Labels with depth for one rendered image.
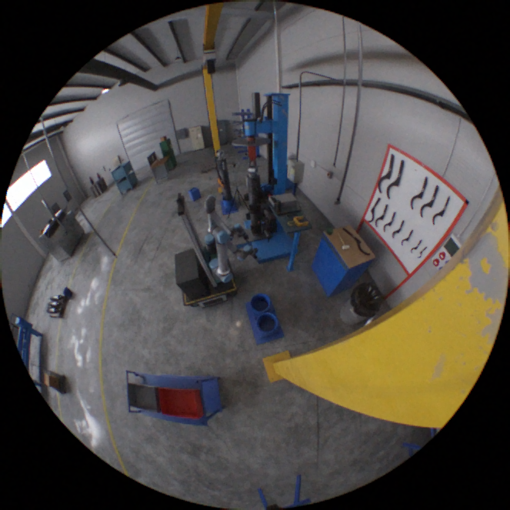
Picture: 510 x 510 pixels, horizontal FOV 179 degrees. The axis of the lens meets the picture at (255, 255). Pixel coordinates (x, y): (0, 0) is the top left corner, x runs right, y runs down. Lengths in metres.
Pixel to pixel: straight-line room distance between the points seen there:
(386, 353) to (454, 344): 0.09
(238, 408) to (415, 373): 2.58
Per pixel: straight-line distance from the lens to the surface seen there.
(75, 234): 8.92
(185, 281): 2.24
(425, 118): 2.86
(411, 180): 2.80
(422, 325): 0.17
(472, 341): 0.16
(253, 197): 2.87
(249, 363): 2.59
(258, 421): 2.74
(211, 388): 2.48
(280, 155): 2.71
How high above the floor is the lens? 2.58
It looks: 51 degrees down
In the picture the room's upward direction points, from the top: 4 degrees counter-clockwise
